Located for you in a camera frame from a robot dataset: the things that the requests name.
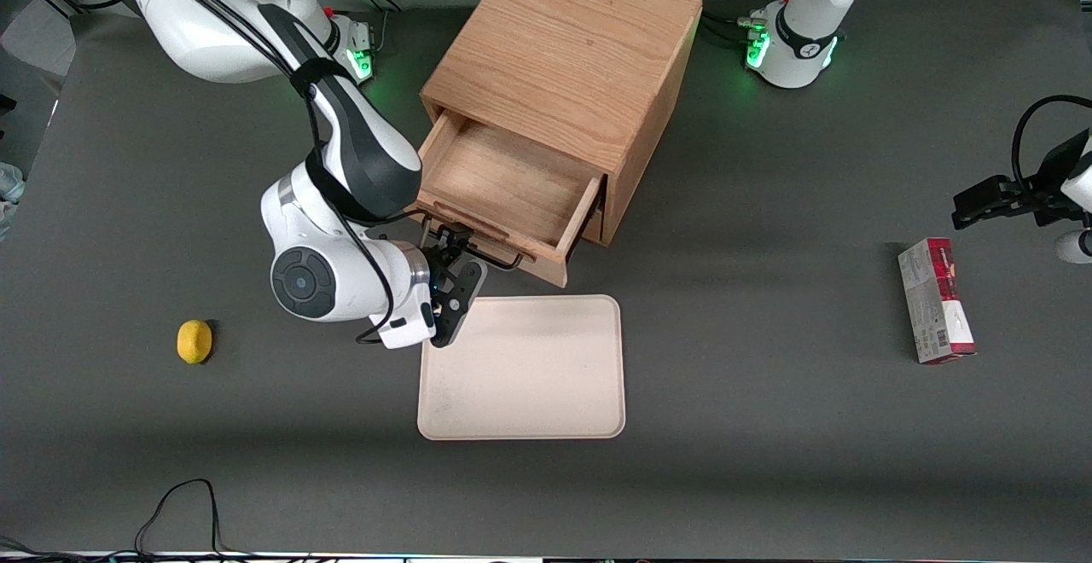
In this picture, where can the wooden closed drawer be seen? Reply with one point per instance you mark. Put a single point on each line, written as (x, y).
(595, 226)

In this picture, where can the grey and red carton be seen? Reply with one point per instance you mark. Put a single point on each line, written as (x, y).
(937, 303)

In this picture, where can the wooden drawer cabinet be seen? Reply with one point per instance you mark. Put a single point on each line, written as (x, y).
(563, 51)

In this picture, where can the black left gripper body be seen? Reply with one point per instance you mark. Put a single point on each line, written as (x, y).
(1046, 184)

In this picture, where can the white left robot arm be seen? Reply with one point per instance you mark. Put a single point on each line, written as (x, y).
(802, 34)

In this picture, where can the beige plastic tray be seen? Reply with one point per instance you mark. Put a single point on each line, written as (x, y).
(529, 375)

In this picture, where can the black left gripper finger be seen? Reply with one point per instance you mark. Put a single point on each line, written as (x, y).
(985, 215)
(981, 192)

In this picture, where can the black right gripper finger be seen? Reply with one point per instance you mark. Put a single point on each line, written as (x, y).
(456, 235)
(432, 240)

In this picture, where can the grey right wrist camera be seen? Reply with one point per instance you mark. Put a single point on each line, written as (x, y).
(461, 303)

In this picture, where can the yellow lemon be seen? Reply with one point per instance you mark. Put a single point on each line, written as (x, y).
(194, 342)

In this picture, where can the grey shoe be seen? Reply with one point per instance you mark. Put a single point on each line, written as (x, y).
(8, 188)

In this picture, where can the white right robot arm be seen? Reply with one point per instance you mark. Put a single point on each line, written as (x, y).
(341, 273)

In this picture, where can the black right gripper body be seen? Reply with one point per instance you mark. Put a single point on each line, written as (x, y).
(438, 261)

